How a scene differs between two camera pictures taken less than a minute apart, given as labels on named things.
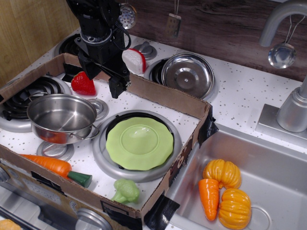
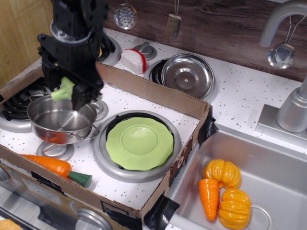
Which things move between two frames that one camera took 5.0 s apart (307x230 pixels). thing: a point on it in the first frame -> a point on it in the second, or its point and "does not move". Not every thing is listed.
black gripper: x=107 y=57 -> x=77 y=62
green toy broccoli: x=127 y=191 -> x=64 y=93
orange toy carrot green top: x=63 y=168 does not move
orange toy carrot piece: x=208 y=189 does not move
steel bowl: x=189 y=73 does not move
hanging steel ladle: x=282 y=56 does not move
